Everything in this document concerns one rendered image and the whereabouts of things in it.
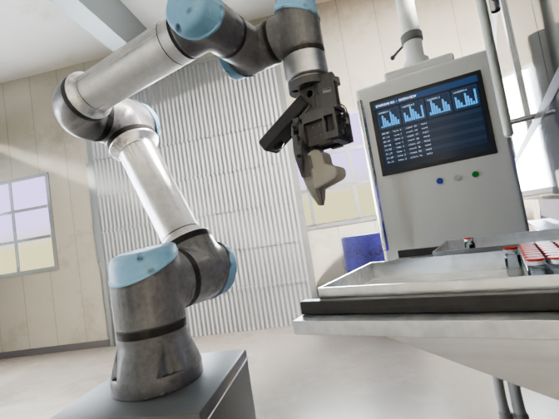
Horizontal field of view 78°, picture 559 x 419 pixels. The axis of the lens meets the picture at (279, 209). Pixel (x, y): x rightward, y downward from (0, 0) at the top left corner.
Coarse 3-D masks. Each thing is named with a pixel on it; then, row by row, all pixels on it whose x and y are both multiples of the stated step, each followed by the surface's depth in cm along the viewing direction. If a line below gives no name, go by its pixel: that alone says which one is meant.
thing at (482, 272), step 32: (448, 256) 67; (480, 256) 64; (320, 288) 53; (352, 288) 51; (384, 288) 48; (416, 288) 46; (448, 288) 44; (480, 288) 42; (512, 288) 40; (544, 288) 39
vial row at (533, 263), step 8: (520, 248) 55; (528, 248) 52; (536, 248) 51; (528, 256) 45; (536, 256) 44; (528, 264) 43; (536, 264) 42; (544, 264) 44; (528, 272) 43; (536, 272) 42; (544, 272) 42
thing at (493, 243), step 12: (456, 240) 97; (480, 240) 94; (492, 240) 92; (504, 240) 91; (516, 240) 90; (528, 240) 88; (540, 240) 87; (552, 240) 65; (432, 252) 76; (444, 252) 75; (456, 252) 74; (468, 252) 73; (480, 252) 72
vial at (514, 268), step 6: (516, 246) 56; (504, 252) 56; (510, 252) 55; (516, 252) 55; (504, 258) 56; (510, 258) 55; (516, 258) 55; (510, 264) 55; (516, 264) 55; (510, 270) 55; (516, 270) 55; (522, 270) 55; (510, 276) 55; (516, 276) 55
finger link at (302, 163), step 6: (294, 138) 57; (294, 144) 57; (300, 144) 56; (294, 150) 57; (300, 150) 56; (306, 150) 58; (294, 156) 57; (300, 156) 58; (306, 156) 57; (300, 162) 57; (306, 162) 57; (300, 168) 57; (306, 168) 57; (300, 174) 58; (306, 174) 57
